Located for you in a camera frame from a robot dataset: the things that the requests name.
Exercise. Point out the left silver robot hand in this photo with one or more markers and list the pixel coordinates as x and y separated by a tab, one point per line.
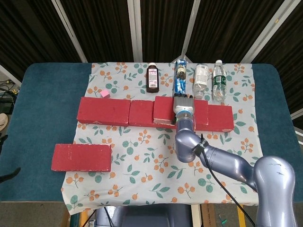
2	140

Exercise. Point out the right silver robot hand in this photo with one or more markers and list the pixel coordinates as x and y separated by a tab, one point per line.
184	104

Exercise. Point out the red brick with worn patch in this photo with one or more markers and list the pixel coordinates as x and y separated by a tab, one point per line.
163	108

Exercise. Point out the red brick with white-chipped edges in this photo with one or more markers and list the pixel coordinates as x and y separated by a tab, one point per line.
80	157

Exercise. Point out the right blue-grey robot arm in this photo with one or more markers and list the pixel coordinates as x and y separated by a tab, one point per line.
187	142

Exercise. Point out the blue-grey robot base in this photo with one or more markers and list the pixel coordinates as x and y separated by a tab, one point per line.
146	215

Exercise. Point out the beige straw hat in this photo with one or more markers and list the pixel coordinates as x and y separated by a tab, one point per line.
2	120

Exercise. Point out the blue cookie box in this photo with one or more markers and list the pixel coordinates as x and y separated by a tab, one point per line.
179	80

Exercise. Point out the clear bottle with white label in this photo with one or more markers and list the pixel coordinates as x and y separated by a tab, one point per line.
200	78

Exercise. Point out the red brick with broken corner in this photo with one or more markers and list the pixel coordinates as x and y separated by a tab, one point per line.
220	117

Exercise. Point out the teal felt table cover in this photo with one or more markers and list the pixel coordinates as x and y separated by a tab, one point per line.
35	118

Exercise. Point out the brown medicine bottle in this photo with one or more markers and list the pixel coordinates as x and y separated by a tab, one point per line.
153	78

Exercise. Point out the water bottle with green label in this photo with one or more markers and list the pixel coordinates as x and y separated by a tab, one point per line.
219	80

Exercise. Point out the plain red brick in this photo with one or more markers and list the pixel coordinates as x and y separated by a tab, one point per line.
140	112

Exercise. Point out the floral tablecloth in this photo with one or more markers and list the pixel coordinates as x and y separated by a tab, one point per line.
151	165

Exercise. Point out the red brick with white scratches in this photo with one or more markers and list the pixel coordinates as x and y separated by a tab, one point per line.
104	110

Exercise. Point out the small pink cube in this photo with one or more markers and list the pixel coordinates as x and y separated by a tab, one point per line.
104	93

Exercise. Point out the dark slatted white-framed partition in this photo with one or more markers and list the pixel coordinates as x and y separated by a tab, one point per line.
106	23

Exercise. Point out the brown cardboard box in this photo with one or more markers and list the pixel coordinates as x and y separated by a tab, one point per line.
208	215

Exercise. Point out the yellow table leg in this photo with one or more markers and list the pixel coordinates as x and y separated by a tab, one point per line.
241	215

